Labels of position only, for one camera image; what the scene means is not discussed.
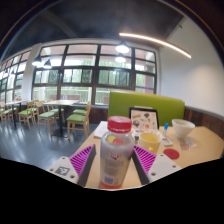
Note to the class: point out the white ceramic bowl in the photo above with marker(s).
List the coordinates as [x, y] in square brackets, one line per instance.
[183, 128]

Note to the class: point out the flat round red coaster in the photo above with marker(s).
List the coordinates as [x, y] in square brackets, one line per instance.
[171, 153]

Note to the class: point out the green upholstered bench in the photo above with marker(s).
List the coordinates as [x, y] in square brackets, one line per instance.
[120, 105]

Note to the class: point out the black-framed sticker-covered board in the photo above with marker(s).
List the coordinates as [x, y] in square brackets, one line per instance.
[145, 118]

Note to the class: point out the pale yellow mug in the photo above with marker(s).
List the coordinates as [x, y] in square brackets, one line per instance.
[150, 141]

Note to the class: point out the small blue-capped tube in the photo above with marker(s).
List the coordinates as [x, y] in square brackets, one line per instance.
[165, 128]

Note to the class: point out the small white flat card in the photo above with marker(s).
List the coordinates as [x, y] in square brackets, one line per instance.
[167, 141]

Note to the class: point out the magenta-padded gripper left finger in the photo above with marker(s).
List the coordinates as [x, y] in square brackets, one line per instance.
[63, 168]

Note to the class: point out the curved strip ceiling light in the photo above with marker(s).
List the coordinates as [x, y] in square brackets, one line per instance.
[156, 41]

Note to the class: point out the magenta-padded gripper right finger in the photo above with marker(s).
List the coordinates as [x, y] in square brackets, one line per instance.
[160, 165]

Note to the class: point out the small white packet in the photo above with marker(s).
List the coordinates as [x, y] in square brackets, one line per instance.
[186, 143]

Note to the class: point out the wooden dining table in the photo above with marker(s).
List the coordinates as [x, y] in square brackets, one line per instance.
[15, 102]
[61, 102]

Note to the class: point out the group of pendant lamps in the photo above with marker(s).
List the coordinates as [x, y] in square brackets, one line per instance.
[122, 48]

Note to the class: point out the group of green-seated wooden chairs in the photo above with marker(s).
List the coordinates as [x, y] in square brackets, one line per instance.
[78, 117]

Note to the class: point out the white paper sheet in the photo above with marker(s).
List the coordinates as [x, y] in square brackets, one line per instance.
[101, 130]

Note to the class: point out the clear red-capped drink bottle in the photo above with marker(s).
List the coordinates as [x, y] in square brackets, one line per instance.
[115, 156]

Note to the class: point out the large black-framed window wall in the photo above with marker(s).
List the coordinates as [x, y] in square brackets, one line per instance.
[80, 60]

